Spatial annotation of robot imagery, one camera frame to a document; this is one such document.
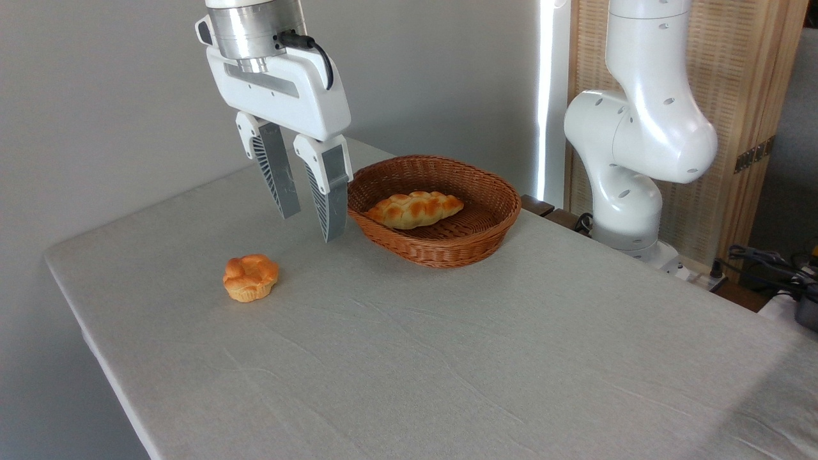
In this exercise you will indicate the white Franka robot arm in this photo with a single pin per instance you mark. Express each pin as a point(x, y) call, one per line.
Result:
point(645, 134)

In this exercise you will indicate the white vertical window frame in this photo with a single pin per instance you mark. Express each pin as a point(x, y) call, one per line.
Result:
point(551, 96)

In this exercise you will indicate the long braided bread loaf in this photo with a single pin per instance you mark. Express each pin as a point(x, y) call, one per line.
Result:
point(415, 209)

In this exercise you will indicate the brown woven wicker basket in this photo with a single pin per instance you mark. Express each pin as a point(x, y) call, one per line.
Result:
point(447, 246)

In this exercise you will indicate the white power strip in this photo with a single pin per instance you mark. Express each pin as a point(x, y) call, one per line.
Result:
point(703, 278)

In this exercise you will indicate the metal screen hinge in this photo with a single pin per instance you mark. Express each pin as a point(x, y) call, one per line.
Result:
point(754, 154)

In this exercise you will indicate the dark wooden furniture edge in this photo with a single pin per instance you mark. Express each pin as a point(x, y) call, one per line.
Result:
point(543, 207)

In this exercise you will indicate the wooden folding screen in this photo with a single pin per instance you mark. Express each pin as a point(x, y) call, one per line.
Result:
point(735, 76)

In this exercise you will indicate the round orange bread bun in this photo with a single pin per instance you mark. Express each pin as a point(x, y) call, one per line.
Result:
point(250, 278)

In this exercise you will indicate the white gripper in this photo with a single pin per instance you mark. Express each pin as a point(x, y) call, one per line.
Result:
point(287, 96)

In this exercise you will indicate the grey tablecloth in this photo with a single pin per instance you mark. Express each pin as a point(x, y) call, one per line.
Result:
point(409, 358)

